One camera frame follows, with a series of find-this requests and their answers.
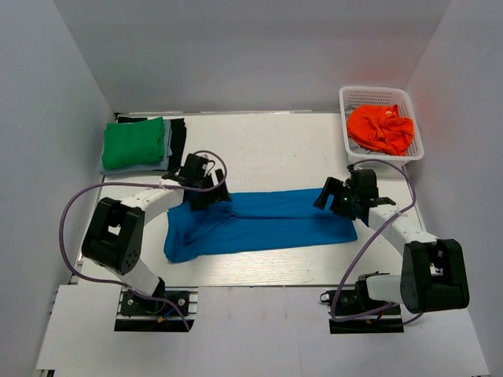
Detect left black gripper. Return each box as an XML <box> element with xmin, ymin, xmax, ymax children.
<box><xmin>189</xmin><ymin>169</ymin><xmax>232</xmax><ymax>211</ymax></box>

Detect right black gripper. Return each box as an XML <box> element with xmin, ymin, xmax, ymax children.
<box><xmin>314</xmin><ymin>177</ymin><xmax>359</xmax><ymax>221</ymax></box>

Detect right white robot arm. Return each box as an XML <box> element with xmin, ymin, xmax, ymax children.
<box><xmin>314</xmin><ymin>169</ymin><xmax>470</xmax><ymax>317</ymax></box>

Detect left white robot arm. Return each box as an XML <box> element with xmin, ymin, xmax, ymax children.
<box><xmin>82</xmin><ymin>150</ymin><xmax>231</xmax><ymax>313</ymax></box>

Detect grey t-shirt in basket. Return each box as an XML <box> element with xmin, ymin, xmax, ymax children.
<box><xmin>344</xmin><ymin>105</ymin><xmax>373</xmax><ymax>155</ymax></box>

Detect folded black t-shirt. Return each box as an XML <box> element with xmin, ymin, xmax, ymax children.
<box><xmin>117</xmin><ymin>115</ymin><xmax>188</xmax><ymax>172</ymax></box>

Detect orange t-shirt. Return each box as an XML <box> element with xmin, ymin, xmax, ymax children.
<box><xmin>347</xmin><ymin>105</ymin><xmax>414</xmax><ymax>156</ymax></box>

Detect folded green t-shirt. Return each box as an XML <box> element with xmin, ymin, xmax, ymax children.
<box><xmin>101</xmin><ymin>118</ymin><xmax>165</xmax><ymax>170</ymax></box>

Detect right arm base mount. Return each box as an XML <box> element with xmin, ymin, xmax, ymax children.
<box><xmin>329</xmin><ymin>287</ymin><xmax>404</xmax><ymax>335</ymax></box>

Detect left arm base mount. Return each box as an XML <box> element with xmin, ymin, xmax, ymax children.
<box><xmin>114</xmin><ymin>288</ymin><xmax>198</xmax><ymax>333</ymax></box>

